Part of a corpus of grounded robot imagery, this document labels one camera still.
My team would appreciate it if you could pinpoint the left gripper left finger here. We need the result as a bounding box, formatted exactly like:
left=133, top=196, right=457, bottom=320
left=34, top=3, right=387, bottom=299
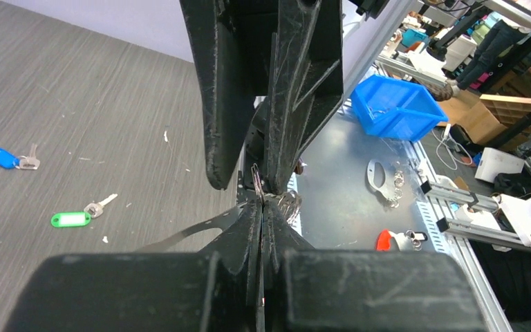
left=201, top=200, right=263, bottom=331

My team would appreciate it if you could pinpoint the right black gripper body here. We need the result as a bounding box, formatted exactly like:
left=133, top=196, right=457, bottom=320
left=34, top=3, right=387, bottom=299
left=219, top=1, right=321, bottom=96

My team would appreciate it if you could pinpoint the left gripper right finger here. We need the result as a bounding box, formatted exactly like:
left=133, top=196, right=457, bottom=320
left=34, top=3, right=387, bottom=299
left=262, top=201, right=313, bottom=331

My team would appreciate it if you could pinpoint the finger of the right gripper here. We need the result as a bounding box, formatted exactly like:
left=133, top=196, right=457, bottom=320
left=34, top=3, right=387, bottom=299
left=262, top=1, right=343, bottom=194
left=180, top=1, right=254, bottom=190

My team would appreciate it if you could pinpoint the metal keyring holder plate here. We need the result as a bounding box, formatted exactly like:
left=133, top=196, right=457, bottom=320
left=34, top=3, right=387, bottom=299
left=135, top=164, right=303, bottom=253

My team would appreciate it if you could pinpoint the green tagged key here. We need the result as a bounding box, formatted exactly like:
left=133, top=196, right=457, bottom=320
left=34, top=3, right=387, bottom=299
left=50, top=193, right=118, bottom=228

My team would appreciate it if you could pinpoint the spare metal keyring plate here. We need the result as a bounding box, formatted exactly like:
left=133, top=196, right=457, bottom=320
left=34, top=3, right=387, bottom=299
left=366, top=159, right=405, bottom=208

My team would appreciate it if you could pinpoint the blue plastic bin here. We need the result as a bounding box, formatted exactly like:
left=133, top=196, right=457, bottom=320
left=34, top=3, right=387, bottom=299
left=350, top=75, right=448, bottom=142

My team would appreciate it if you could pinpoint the blue tagged key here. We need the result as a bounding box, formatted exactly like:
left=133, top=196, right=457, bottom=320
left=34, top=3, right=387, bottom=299
left=0, top=143, right=41, bottom=170

